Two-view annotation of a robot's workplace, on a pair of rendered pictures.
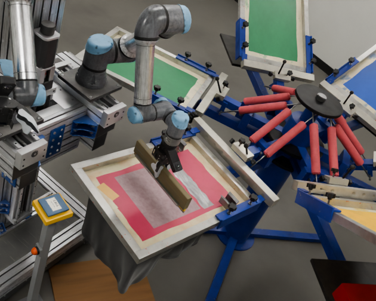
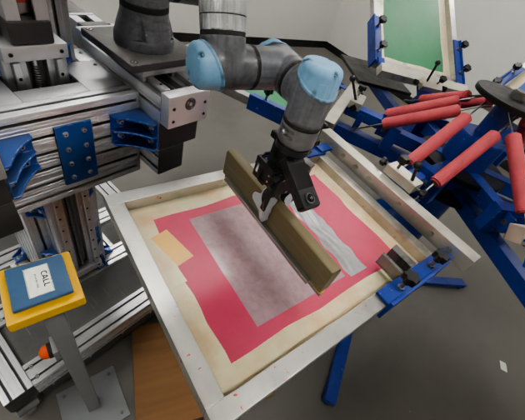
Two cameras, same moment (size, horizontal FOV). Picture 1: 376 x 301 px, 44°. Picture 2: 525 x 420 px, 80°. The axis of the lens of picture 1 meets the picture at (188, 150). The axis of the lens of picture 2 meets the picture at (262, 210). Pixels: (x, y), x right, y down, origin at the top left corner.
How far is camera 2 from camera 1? 1.46 m
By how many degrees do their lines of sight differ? 7
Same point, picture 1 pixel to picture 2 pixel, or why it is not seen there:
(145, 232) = (240, 337)
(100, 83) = (157, 41)
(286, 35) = (429, 40)
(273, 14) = (412, 15)
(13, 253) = (72, 319)
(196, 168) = (330, 203)
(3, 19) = not seen: outside the picture
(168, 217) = (287, 298)
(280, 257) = (412, 306)
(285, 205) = not seen: hidden behind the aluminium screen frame
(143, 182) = (242, 227)
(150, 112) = (242, 57)
